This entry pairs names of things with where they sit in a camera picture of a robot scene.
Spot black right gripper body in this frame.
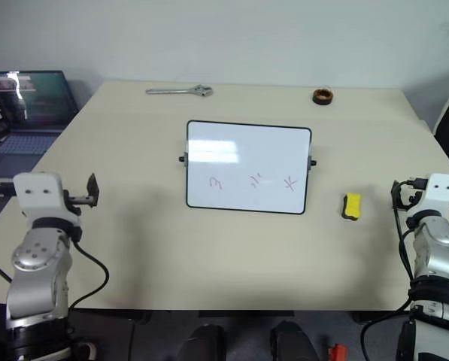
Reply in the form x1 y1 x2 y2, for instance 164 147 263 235
390 178 426 211

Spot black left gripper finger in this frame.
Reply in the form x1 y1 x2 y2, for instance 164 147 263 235
86 172 101 208

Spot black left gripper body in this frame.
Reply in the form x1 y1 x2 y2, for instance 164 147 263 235
62 190 94 217

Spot yellow and black sponge eraser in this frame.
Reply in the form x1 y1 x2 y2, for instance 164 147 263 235
339 192 363 220

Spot open dark laptop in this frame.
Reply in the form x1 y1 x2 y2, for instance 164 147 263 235
0 69 80 178

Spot silver adjustable wrench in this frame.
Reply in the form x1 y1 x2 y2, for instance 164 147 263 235
145 84 214 99

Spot black-framed tabletop whiteboard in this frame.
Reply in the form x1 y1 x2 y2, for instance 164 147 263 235
178 120 318 217

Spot small red object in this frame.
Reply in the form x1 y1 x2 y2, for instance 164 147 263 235
328 343 347 361

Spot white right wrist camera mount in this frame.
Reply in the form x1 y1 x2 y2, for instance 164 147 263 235
419 173 449 212

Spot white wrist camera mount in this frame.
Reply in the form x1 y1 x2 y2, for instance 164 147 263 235
419 173 449 212
12 172 80 227

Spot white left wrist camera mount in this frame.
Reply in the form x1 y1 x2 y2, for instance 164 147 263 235
12 172 80 227

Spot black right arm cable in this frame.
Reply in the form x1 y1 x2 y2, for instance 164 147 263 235
360 176 430 361

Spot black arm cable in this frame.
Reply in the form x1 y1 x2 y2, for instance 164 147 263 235
360 176 430 361
68 240 111 311

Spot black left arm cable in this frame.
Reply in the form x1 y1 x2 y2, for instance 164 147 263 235
68 240 111 311

